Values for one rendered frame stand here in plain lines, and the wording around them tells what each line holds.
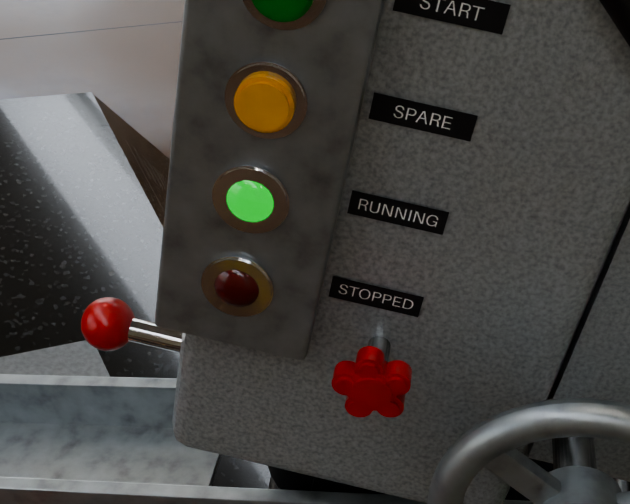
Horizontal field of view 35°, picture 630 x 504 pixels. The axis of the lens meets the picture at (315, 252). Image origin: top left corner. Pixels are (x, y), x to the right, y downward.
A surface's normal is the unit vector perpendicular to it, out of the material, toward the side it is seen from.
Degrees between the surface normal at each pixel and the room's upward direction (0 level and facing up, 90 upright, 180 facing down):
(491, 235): 90
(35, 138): 0
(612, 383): 90
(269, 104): 90
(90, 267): 0
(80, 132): 0
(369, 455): 90
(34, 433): 16
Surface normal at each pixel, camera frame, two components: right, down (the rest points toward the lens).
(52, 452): -0.11, -0.83
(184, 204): -0.15, 0.56
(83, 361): 0.17, -0.79
